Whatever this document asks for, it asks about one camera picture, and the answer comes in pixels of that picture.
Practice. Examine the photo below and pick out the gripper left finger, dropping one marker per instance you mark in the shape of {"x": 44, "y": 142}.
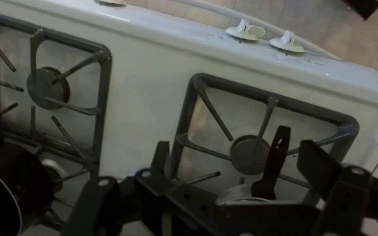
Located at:
{"x": 149, "y": 186}

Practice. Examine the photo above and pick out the stove burner with grey grate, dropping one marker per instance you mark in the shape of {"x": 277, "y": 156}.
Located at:
{"x": 55, "y": 168}
{"x": 248, "y": 154}
{"x": 46, "y": 88}

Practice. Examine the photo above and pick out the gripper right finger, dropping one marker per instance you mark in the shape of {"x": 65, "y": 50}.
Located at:
{"x": 346, "y": 193}

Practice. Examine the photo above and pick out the white gas stove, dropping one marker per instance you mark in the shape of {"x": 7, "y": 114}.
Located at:
{"x": 149, "y": 98}

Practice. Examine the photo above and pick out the black object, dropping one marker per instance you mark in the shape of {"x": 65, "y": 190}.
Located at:
{"x": 363, "y": 6}

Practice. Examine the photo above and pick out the white stove knob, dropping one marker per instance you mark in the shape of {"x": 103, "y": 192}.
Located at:
{"x": 244, "y": 30}
{"x": 113, "y": 1}
{"x": 287, "y": 43}

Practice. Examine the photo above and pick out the black pan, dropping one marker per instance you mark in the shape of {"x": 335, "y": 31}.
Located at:
{"x": 8, "y": 183}

